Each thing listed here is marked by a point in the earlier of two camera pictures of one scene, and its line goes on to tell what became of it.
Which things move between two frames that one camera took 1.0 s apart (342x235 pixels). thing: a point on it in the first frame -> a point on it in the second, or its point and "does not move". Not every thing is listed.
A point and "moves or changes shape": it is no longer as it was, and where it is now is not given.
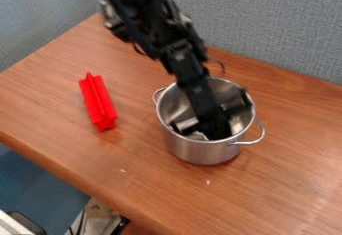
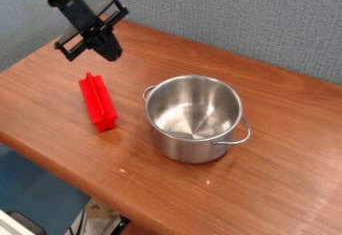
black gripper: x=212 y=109 -> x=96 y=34
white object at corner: x=10 y=227 does not move
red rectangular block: x=97 y=101 does not move
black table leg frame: x=124 y=223 does not move
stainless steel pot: x=192 y=148 moves or changes shape
